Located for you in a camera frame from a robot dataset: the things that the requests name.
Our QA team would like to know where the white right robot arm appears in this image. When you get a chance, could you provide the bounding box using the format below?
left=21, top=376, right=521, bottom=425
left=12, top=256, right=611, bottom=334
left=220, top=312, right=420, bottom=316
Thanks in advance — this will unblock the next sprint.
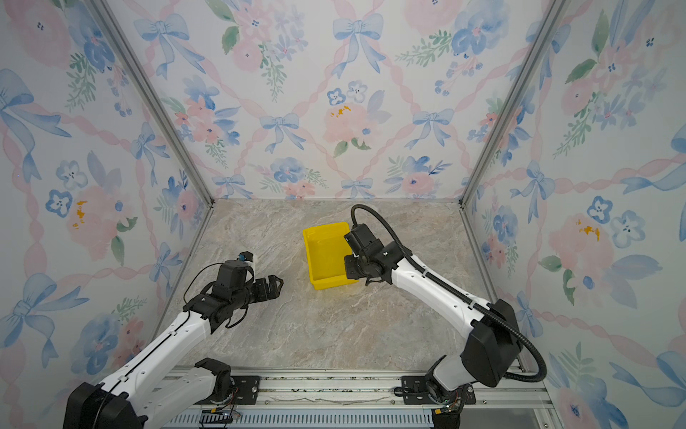
left=344, top=234, right=523, bottom=405

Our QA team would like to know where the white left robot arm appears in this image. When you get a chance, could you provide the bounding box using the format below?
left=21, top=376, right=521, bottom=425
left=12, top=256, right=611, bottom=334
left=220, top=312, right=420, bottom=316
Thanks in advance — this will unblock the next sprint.
left=63, top=275, right=284, bottom=428

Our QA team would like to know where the yellow plastic bin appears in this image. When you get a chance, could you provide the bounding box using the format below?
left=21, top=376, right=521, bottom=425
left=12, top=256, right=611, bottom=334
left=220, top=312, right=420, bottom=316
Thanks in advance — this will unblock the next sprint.
left=303, top=223, right=356, bottom=291

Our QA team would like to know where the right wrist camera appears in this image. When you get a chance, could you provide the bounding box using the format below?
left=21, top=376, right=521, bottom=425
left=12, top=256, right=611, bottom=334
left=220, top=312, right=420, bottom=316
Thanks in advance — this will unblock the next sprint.
left=344, top=223, right=384, bottom=257

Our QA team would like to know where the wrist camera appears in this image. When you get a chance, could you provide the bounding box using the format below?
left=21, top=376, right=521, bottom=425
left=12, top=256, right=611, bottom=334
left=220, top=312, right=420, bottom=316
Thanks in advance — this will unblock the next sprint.
left=213, top=250, right=257, bottom=301
left=344, top=223, right=384, bottom=257

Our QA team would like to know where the thin black left cable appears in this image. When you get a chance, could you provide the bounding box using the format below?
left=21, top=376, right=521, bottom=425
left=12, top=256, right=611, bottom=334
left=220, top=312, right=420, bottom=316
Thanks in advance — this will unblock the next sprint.
left=181, top=261, right=226, bottom=306

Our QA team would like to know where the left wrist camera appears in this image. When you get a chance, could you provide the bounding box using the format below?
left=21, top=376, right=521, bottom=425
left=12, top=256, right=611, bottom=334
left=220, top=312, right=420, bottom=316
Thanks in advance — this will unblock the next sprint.
left=213, top=250, right=257, bottom=301

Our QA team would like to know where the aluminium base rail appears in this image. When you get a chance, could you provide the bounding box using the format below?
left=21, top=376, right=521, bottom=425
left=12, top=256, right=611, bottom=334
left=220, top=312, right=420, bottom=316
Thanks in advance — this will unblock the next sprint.
left=168, top=368, right=562, bottom=428

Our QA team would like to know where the aluminium corner post left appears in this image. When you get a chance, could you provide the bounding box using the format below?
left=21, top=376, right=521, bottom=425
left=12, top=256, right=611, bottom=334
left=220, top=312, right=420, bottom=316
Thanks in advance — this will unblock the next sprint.
left=85, top=0, right=215, bottom=207

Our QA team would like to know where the aluminium corner post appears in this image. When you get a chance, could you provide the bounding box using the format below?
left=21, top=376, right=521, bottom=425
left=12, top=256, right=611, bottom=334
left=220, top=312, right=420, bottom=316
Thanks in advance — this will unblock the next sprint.
left=459, top=0, right=569, bottom=207
left=85, top=0, right=215, bottom=207

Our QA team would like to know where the black corrugated cable conduit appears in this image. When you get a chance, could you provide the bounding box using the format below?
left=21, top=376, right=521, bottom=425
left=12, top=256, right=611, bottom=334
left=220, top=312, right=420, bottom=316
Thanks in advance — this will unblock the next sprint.
left=350, top=203, right=548, bottom=384

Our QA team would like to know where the aluminium corner post right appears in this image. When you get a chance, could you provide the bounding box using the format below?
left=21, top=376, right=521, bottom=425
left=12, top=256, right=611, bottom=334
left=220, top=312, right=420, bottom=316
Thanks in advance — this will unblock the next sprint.
left=459, top=0, right=569, bottom=207

